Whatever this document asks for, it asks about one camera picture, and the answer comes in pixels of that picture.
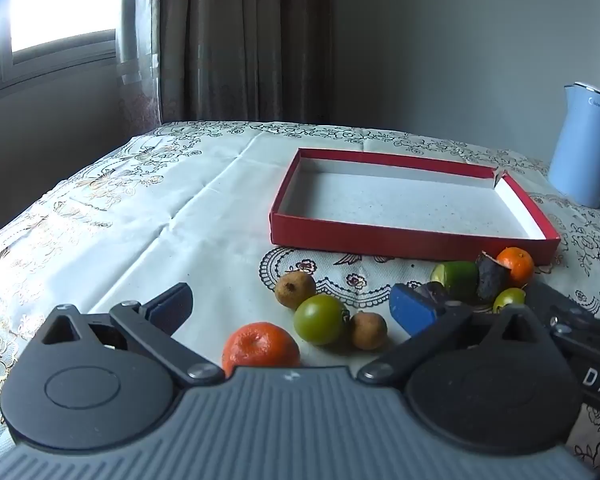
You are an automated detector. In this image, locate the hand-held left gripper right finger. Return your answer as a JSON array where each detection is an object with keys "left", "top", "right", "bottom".
[{"left": 357, "top": 282, "right": 553, "bottom": 388}]

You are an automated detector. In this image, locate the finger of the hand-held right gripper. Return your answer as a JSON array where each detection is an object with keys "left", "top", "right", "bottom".
[
  {"left": 527, "top": 280, "right": 600, "bottom": 328},
  {"left": 550, "top": 321, "right": 600, "bottom": 361}
]

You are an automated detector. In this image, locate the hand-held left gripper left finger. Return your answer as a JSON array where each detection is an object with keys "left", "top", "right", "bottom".
[{"left": 40, "top": 282, "right": 226, "bottom": 388}]

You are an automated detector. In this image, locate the small green plum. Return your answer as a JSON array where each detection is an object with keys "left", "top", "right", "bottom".
[{"left": 492, "top": 287, "right": 527, "bottom": 314}]

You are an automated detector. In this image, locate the dark purple sugarcane piece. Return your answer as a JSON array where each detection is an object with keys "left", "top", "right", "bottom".
[{"left": 475, "top": 252, "right": 512, "bottom": 305}]

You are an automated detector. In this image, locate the large green plum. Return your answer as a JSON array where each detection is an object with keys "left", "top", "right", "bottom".
[{"left": 293, "top": 294, "right": 351, "bottom": 346}]

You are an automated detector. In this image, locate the orange tangerine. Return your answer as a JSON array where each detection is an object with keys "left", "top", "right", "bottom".
[
  {"left": 496, "top": 246, "right": 535, "bottom": 289},
  {"left": 222, "top": 322, "right": 301, "bottom": 378}
]

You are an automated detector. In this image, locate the red cardboard box tray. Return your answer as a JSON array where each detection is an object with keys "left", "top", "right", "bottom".
[{"left": 269, "top": 148, "right": 562, "bottom": 267}]

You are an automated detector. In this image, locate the white floral tablecloth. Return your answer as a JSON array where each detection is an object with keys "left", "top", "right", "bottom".
[{"left": 0, "top": 120, "right": 600, "bottom": 480}]

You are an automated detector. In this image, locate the light blue electric kettle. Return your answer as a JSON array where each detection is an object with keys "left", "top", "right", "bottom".
[{"left": 547, "top": 82, "right": 600, "bottom": 209}]

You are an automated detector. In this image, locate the sheer lace curtain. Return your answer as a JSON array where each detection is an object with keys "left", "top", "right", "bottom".
[{"left": 115, "top": 0, "right": 163, "bottom": 133}]

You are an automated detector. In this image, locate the brown patterned curtain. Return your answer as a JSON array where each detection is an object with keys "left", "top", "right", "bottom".
[{"left": 157, "top": 0, "right": 333, "bottom": 123}]

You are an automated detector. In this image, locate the window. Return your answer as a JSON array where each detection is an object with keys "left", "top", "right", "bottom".
[{"left": 0, "top": 0, "right": 126, "bottom": 92}]

